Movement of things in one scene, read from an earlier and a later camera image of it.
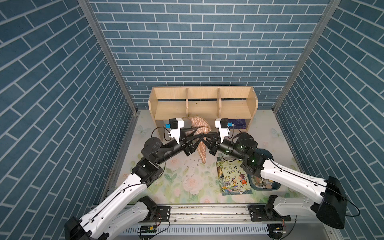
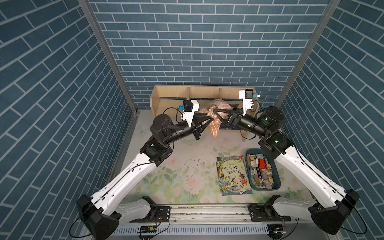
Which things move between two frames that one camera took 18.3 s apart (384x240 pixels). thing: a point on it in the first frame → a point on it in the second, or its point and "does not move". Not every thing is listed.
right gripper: [214, 145] → [234, 117]
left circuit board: [148, 229] does not move
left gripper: [184, 144] → [197, 123]
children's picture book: [233, 178] does not move
